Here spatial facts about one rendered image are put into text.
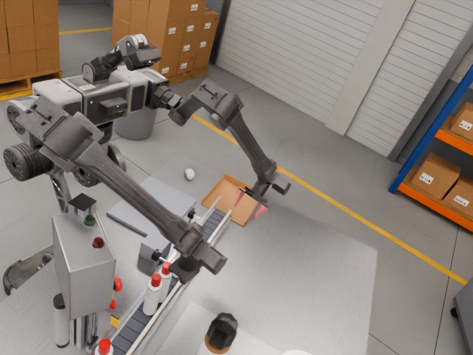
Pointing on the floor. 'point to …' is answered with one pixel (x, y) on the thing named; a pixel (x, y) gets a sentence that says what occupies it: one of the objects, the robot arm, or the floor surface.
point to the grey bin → (137, 122)
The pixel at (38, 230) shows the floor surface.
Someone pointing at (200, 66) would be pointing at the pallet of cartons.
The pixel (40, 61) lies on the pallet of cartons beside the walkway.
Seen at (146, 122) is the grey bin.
